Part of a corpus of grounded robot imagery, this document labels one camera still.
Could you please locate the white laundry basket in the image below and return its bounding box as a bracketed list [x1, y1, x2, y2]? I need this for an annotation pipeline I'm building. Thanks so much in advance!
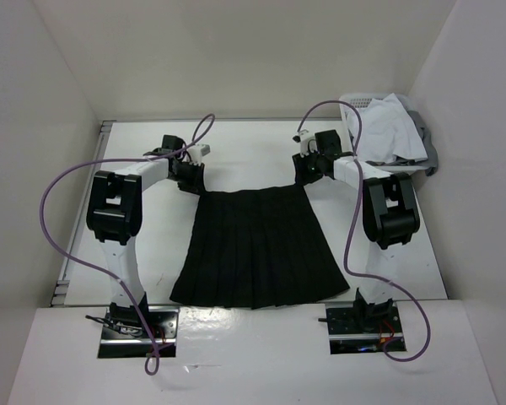
[338, 92, 423, 177]

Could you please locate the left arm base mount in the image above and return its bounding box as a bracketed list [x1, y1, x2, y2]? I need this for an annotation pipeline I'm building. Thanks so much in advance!
[85, 306, 179, 359]

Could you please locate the grey skirt in basket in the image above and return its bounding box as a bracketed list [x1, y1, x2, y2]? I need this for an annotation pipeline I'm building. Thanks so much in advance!
[372, 110, 439, 176]

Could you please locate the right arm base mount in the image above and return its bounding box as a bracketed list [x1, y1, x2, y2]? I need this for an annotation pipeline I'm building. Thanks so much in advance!
[318, 303, 406, 355]

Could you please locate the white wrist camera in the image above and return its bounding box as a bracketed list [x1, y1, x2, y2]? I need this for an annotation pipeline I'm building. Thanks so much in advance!
[186, 143, 211, 165]
[293, 130, 318, 157]

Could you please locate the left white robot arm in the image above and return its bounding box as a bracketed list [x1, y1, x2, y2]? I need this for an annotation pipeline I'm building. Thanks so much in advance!
[86, 135, 210, 338]

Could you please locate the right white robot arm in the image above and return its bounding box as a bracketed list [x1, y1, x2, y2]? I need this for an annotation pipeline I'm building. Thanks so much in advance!
[290, 130, 420, 332]

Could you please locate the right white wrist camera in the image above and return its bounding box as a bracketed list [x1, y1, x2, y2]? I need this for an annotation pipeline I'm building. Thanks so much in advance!
[293, 130, 318, 157]

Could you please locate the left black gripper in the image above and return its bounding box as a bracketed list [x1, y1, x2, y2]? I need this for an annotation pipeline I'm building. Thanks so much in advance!
[170, 160, 207, 197]

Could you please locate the black pleated skirt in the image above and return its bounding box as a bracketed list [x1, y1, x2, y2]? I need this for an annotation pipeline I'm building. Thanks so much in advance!
[170, 185, 350, 309]

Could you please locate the white skirt in basket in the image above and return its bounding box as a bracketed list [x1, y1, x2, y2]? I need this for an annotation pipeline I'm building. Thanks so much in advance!
[346, 93, 428, 165]

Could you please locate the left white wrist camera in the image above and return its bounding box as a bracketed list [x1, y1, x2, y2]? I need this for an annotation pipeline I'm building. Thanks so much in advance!
[186, 143, 211, 165]

